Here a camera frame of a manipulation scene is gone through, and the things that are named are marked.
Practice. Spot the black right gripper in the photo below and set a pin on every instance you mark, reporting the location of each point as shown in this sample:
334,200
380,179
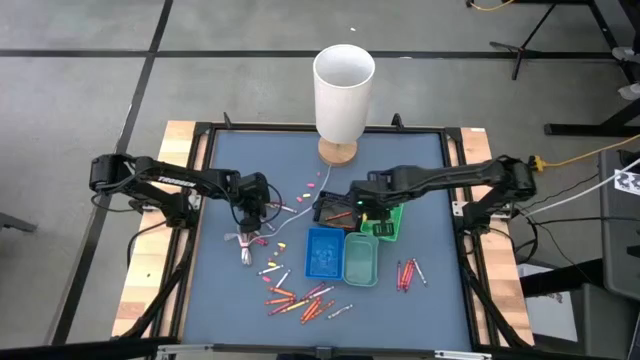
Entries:
375,205

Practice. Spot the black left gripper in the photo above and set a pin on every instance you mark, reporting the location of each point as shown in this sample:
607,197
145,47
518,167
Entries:
252,192

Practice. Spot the pink crayon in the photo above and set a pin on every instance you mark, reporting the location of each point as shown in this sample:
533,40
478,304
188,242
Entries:
411,277
262,243
281,309
314,290
398,275
260,240

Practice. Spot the teal plastic bin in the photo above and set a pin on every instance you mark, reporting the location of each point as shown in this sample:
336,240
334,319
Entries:
361,262

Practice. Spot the orange crayon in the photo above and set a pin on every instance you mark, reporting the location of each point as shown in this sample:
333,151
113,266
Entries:
407,272
314,309
306,311
339,216
337,225
281,291
404,274
320,311
280,301

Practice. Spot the blue plastic basket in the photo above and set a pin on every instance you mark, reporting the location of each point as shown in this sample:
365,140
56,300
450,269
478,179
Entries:
325,255

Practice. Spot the white crayon with grey tip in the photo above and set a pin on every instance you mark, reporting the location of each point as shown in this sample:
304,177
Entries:
340,311

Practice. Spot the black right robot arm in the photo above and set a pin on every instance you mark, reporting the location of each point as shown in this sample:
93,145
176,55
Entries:
450,175

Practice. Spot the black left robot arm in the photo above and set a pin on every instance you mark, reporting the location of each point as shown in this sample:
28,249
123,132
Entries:
175,181

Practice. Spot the green plastic basket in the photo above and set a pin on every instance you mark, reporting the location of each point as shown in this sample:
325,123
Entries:
398,220

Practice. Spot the black plastic basket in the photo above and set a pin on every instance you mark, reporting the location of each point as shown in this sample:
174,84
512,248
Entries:
320,200

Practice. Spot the white cylindrical lamp shade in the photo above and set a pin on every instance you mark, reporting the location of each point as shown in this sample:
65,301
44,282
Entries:
344,100

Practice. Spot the white box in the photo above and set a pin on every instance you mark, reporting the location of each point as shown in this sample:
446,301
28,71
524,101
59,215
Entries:
545,300

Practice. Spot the black metal floor stand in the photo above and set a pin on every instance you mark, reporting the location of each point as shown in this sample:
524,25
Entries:
575,129

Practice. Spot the grey cabinet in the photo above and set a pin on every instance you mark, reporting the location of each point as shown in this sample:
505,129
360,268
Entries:
620,240

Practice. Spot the grey furniture foot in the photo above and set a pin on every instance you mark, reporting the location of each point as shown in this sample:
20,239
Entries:
15,222

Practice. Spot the dark grey bin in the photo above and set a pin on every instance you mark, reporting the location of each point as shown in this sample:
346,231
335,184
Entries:
605,325

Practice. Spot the white paper marker tag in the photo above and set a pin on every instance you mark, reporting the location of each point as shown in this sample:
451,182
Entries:
627,181

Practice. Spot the black tripod stand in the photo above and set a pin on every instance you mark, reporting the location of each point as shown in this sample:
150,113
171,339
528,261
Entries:
537,27

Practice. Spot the person's white shoe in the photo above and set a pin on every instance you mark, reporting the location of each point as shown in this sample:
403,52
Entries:
630,91
627,54

